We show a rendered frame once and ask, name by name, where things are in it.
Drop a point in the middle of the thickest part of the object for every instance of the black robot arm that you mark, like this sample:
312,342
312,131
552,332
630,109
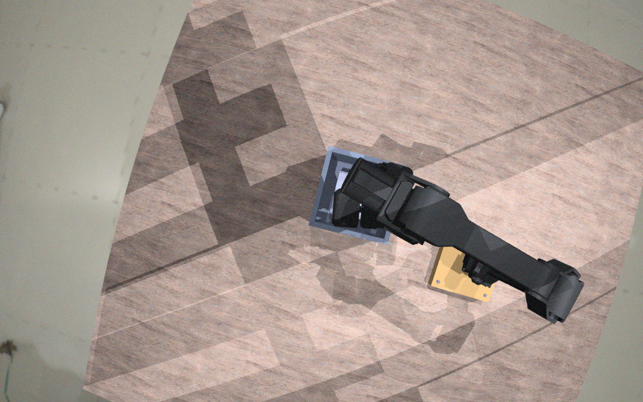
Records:
429,214

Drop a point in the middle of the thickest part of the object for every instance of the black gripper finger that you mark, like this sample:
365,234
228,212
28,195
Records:
366,226

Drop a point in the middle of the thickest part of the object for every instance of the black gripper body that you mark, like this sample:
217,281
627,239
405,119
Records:
346,212

